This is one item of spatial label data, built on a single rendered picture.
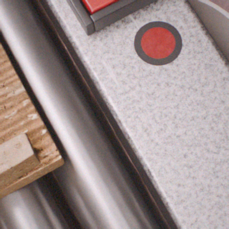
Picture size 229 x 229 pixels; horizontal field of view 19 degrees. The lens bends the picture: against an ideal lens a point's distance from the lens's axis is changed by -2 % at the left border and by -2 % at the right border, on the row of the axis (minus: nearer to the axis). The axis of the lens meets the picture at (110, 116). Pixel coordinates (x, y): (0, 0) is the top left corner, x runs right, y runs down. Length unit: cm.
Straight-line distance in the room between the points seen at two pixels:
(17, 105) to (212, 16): 71
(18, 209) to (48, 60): 10
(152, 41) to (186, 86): 4
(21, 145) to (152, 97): 10
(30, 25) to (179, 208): 16
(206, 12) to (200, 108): 67
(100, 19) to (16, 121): 9
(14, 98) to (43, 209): 7
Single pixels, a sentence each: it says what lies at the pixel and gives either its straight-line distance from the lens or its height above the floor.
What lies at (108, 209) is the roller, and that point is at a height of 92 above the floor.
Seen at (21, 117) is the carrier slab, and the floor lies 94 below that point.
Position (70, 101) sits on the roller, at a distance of 43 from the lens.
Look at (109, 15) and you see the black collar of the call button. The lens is 44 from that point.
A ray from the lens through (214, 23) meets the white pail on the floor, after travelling 110.
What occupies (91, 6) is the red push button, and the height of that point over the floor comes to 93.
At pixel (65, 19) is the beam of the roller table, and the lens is 45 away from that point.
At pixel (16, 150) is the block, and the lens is 38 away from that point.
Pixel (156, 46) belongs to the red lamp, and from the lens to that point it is 44.
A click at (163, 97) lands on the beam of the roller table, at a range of 43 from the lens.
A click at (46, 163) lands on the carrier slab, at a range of 40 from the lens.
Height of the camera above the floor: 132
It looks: 73 degrees down
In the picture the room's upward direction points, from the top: 11 degrees counter-clockwise
